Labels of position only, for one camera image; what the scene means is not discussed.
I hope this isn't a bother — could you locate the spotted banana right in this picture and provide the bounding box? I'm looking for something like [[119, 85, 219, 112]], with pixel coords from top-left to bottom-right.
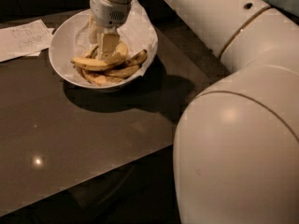
[[123, 49, 148, 67]]

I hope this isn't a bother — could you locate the white ceramic bowl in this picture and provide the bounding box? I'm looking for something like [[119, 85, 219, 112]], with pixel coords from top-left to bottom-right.
[[48, 6, 159, 93]]

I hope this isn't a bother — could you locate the small banana behind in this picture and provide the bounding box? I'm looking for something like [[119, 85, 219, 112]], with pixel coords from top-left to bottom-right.
[[83, 45, 98, 59]]

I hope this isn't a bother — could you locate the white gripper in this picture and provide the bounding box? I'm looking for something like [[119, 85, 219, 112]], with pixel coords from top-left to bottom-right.
[[89, 0, 131, 60]]

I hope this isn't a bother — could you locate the white paper bowl liner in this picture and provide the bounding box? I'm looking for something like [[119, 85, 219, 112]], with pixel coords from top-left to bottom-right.
[[66, 0, 158, 86]]

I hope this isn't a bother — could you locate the yellow banana bottom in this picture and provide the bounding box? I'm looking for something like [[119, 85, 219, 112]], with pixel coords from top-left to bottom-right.
[[81, 69, 123, 87]]

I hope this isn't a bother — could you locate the white printed paper sheet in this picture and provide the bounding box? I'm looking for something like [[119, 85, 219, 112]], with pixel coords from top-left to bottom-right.
[[0, 20, 53, 62]]

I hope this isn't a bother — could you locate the large yellow banana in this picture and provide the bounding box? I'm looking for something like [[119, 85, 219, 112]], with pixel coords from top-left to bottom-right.
[[70, 42, 128, 71]]

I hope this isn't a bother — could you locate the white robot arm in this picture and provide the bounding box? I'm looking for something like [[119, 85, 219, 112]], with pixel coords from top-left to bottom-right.
[[164, 0, 299, 224]]

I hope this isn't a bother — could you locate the yellow banana middle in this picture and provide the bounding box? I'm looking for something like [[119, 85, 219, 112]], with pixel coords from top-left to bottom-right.
[[105, 65, 140, 78]]

